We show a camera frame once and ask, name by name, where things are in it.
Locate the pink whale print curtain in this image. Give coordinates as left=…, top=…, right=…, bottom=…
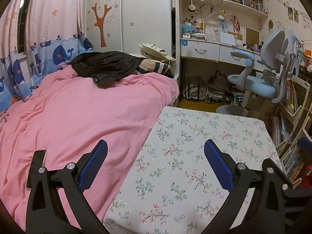
left=0, top=0, right=94, bottom=113

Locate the green white hanging toy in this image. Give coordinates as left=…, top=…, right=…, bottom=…
left=218, top=9, right=226, bottom=30

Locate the striped pillow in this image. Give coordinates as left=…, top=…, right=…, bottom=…
left=135, top=58, right=172, bottom=75

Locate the beige canvas bag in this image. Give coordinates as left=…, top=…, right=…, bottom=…
left=139, top=43, right=176, bottom=61

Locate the white wardrobe with tree sticker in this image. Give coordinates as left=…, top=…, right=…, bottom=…
left=85, top=0, right=175, bottom=59

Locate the black jacket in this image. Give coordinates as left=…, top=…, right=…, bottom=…
left=71, top=51, right=147, bottom=86

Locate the string of hanging photos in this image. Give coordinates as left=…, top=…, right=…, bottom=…
left=285, top=2, right=311, bottom=29

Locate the row of books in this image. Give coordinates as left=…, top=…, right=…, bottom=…
left=283, top=149, right=305, bottom=183

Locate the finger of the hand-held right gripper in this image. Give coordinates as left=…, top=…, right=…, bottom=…
left=299, top=137, right=312, bottom=153
left=263, top=158, right=312, bottom=225

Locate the floral tablecloth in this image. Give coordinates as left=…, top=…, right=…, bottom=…
left=102, top=106, right=284, bottom=234

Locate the pink blanket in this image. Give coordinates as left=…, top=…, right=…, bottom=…
left=0, top=65, right=181, bottom=232

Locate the white desk with drawers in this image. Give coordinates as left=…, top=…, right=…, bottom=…
left=179, top=38, right=266, bottom=72

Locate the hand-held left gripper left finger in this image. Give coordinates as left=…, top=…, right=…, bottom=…
left=26, top=139, right=110, bottom=234

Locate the blue grey desk chair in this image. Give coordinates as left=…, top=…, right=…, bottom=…
left=216, top=29, right=296, bottom=116

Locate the blue tissue box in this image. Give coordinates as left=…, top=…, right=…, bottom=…
left=183, top=23, right=198, bottom=34

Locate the dark bag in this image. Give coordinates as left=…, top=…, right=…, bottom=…
left=207, top=70, right=236, bottom=103

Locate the white paper sheet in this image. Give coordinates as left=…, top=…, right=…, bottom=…
left=221, top=32, right=234, bottom=46

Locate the cork board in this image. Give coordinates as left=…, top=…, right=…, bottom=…
left=246, top=27, right=260, bottom=46

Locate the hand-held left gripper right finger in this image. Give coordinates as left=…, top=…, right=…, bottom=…
left=203, top=139, right=285, bottom=234

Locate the window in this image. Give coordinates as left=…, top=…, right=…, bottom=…
left=15, top=0, right=28, bottom=54

